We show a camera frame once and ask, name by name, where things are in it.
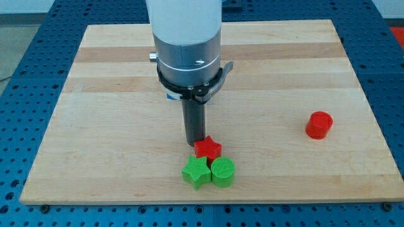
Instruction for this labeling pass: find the red star block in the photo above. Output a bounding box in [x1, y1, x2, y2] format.
[194, 136, 222, 166]

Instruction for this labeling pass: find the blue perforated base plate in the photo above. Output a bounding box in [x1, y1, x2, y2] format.
[1, 0, 403, 226]

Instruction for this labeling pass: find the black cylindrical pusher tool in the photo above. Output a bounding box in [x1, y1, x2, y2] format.
[181, 100, 206, 147]

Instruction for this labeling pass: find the black clamp ring with lever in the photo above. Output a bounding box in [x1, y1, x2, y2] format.
[156, 61, 235, 105]

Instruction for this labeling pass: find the red cylinder block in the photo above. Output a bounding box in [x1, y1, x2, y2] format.
[306, 111, 333, 139]

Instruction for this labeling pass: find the green cylinder block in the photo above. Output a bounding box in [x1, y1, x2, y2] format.
[211, 157, 235, 188]

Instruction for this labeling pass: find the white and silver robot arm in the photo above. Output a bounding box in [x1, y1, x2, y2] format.
[146, 0, 222, 87]

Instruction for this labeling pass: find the wooden board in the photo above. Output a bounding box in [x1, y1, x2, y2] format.
[20, 20, 403, 205]

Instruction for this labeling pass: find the green star block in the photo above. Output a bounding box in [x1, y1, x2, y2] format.
[182, 156, 211, 190]

